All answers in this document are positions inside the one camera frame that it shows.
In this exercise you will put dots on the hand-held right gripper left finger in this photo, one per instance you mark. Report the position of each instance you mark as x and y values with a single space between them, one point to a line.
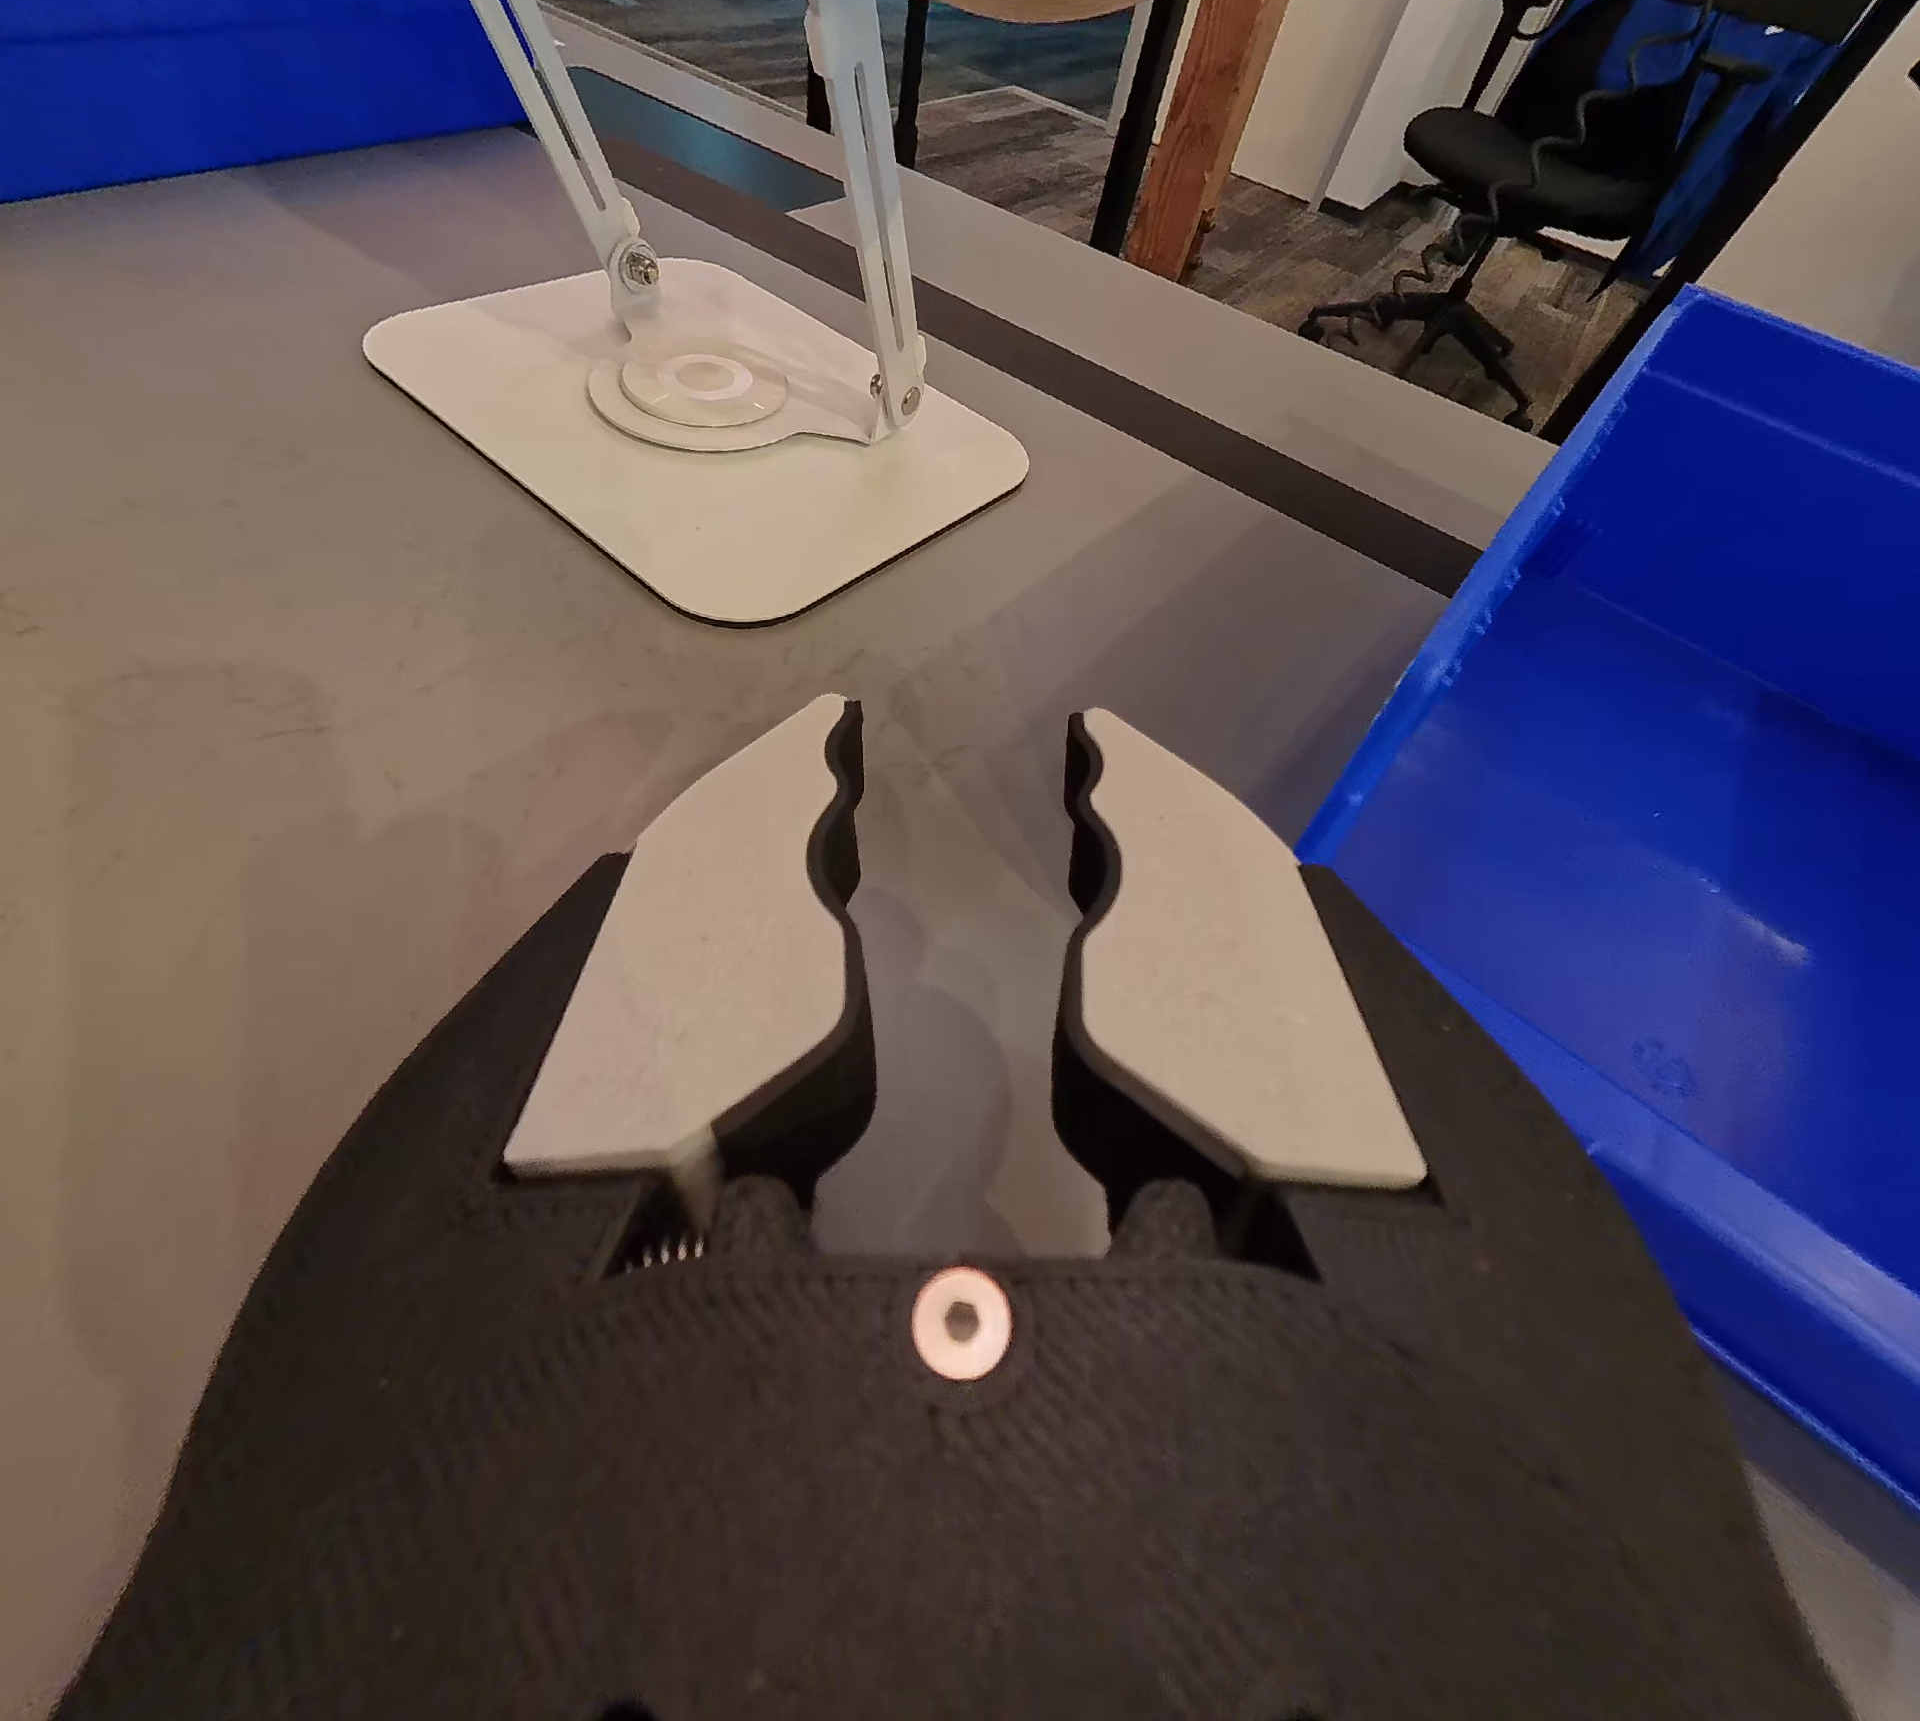
704 971

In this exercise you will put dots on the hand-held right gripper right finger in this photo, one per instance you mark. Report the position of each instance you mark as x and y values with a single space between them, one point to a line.
1230 1001

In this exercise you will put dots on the blue plastic bin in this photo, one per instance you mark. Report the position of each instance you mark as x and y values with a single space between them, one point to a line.
224 26
1651 851

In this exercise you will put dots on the grey desk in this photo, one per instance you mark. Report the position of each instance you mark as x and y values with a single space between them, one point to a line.
224 551

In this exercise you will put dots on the wooden book stand white base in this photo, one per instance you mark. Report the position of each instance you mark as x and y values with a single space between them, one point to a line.
721 507

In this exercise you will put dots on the black office chair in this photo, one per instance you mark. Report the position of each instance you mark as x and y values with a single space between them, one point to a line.
1501 169

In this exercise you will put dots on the blue cloth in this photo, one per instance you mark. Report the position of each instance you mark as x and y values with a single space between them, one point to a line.
1785 117

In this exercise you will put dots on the wooden post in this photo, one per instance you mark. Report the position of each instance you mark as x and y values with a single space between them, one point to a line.
1222 101

